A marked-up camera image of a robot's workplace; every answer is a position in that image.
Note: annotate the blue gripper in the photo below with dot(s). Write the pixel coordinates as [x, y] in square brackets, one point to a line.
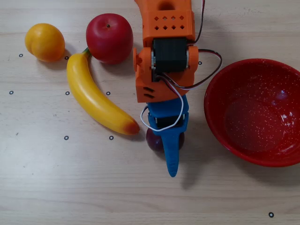
[169, 131]

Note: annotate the dark purple plum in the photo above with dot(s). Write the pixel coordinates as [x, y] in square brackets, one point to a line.
[153, 143]

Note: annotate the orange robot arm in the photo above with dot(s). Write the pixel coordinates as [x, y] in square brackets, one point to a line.
[166, 23]

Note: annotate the red speckled bowl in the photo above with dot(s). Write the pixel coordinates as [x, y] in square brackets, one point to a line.
[255, 112]

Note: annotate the yellow banana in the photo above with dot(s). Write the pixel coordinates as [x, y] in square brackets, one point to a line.
[93, 98]

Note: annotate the red apple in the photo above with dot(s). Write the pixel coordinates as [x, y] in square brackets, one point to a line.
[109, 39]

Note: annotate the yellow peach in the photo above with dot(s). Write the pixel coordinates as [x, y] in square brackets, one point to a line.
[44, 42]

